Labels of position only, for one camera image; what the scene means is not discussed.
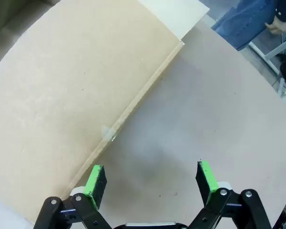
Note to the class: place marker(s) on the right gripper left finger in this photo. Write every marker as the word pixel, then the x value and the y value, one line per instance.
pixel 95 188

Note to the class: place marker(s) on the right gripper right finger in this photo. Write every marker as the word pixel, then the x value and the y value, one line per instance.
pixel 208 183

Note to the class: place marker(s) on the brown cardboard shipping box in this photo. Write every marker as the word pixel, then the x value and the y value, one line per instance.
pixel 62 95

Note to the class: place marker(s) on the person's left hand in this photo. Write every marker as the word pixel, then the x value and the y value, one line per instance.
pixel 277 26

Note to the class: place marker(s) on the white table with metal legs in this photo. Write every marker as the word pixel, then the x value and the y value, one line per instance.
pixel 268 51

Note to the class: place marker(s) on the person's blue jeans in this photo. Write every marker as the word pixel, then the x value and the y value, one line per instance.
pixel 243 21

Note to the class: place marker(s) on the white flat board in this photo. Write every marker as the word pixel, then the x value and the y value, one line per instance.
pixel 176 14

